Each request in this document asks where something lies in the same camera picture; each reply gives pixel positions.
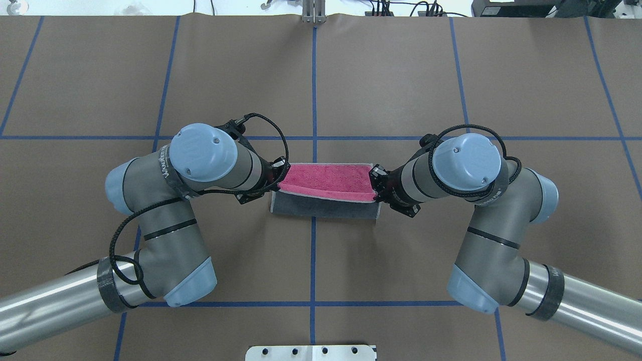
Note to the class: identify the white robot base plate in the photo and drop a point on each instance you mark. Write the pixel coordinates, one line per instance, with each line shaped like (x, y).
(312, 352)

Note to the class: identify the aluminium frame post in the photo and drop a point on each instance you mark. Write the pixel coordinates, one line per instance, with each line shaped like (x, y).
(313, 11)

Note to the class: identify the pink and grey towel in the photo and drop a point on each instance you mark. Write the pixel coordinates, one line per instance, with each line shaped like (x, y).
(327, 191)

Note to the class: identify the black electronics box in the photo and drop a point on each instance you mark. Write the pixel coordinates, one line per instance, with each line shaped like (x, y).
(511, 9)

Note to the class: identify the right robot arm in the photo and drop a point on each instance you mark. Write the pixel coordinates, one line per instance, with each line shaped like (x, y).
(489, 270)

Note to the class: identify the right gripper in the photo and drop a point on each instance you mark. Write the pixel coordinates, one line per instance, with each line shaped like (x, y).
(382, 183)

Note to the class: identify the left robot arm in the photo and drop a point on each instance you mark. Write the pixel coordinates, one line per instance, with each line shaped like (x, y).
(173, 262)

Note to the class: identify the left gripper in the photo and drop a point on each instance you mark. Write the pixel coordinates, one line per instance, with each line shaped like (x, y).
(275, 176)

